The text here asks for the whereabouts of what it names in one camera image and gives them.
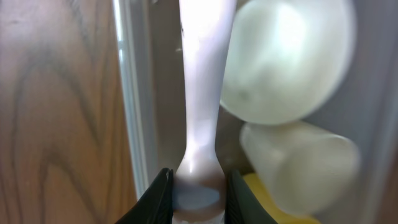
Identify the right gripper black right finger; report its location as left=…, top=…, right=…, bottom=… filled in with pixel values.
left=224, top=170, right=277, bottom=224

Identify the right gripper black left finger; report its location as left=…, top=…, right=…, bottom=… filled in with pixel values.
left=115, top=168, right=174, bottom=224

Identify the yellow plastic cup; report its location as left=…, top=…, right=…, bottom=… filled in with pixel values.
left=243, top=173, right=320, bottom=224

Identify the white plastic cup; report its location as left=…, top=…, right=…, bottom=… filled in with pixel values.
left=239, top=121, right=361, bottom=216

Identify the white plastic bowl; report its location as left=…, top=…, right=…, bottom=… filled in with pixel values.
left=220, top=0, right=356, bottom=125

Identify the clear plastic storage container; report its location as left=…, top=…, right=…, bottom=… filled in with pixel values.
left=113, top=1, right=397, bottom=223

